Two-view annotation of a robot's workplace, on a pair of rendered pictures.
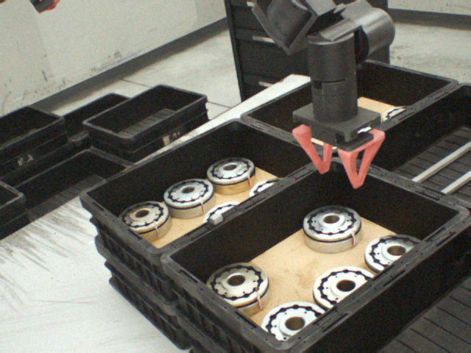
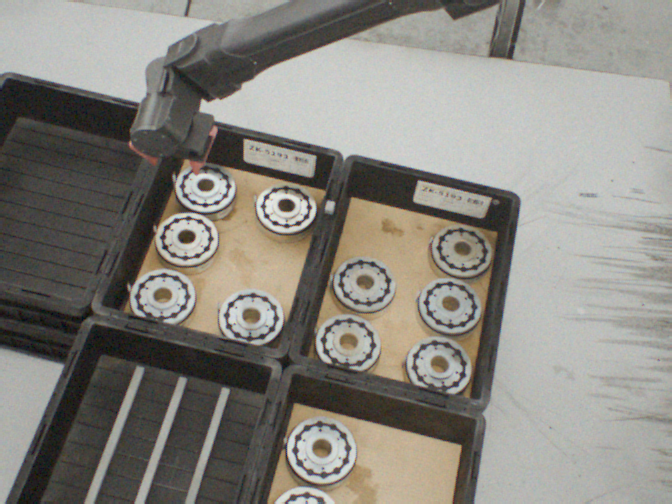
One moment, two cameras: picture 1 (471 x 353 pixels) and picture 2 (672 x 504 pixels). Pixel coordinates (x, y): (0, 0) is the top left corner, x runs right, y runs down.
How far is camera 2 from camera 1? 171 cm
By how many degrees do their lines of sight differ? 82
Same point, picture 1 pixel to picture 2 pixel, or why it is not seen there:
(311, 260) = (250, 283)
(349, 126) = not seen: hidden behind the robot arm
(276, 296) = (254, 231)
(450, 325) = (92, 261)
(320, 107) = not seen: hidden behind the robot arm
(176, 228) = (425, 272)
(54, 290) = (536, 237)
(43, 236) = (649, 294)
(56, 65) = not seen: outside the picture
